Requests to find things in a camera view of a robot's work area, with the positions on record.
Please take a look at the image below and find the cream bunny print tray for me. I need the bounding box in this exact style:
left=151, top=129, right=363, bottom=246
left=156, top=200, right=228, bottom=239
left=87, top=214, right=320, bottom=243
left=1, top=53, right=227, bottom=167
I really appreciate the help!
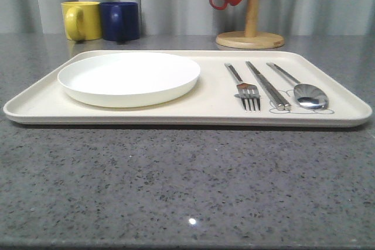
left=4, top=50, right=372, bottom=128

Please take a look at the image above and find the yellow mug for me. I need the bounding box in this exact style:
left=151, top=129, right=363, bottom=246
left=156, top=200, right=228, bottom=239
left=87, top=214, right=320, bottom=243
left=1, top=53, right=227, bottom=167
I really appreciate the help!
left=61, top=1, right=102, bottom=41

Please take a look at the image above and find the silver metal chopstick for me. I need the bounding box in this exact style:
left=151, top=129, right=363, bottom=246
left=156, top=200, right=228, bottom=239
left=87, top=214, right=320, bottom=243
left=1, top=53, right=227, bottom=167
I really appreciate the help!
left=253, top=68, right=292, bottom=112
left=245, top=61, right=287, bottom=112

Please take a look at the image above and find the wooden mug tree stand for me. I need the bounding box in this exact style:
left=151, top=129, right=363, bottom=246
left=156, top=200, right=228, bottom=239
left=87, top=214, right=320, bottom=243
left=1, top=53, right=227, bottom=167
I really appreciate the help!
left=216, top=0, right=285, bottom=49

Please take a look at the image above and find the navy blue mug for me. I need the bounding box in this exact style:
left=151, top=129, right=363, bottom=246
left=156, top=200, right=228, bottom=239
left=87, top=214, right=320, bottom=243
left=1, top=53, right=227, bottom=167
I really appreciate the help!
left=99, top=2, right=140, bottom=42

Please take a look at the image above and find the silver metal spoon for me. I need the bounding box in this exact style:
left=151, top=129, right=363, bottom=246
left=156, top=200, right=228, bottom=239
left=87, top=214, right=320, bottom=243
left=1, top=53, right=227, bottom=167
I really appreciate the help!
left=267, top=62, right=329, bottom=110

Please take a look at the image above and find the white round plate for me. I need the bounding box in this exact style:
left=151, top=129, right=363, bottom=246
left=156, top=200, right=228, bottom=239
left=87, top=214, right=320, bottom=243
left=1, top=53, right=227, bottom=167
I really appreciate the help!
left=57, top=52, right=200, bottom=108

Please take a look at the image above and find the silver metal fork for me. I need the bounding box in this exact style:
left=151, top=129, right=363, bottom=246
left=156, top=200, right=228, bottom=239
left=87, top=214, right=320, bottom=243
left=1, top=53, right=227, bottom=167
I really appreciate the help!
left=224, top=63, right=261, bottom=112

